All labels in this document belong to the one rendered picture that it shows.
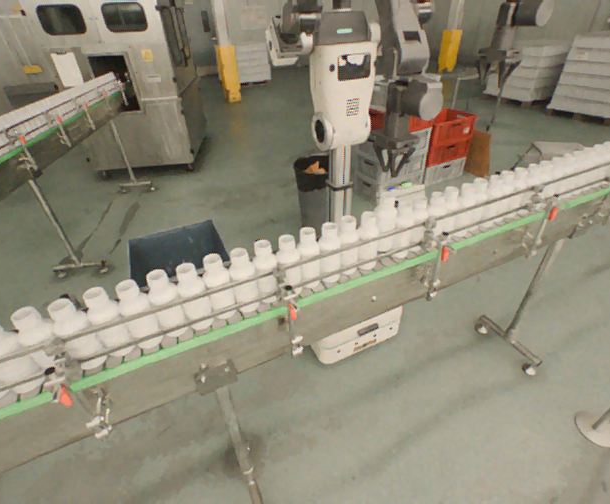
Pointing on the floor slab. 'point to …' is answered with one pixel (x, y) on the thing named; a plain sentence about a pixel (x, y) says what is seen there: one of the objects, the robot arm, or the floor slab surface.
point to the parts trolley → (469, 91)
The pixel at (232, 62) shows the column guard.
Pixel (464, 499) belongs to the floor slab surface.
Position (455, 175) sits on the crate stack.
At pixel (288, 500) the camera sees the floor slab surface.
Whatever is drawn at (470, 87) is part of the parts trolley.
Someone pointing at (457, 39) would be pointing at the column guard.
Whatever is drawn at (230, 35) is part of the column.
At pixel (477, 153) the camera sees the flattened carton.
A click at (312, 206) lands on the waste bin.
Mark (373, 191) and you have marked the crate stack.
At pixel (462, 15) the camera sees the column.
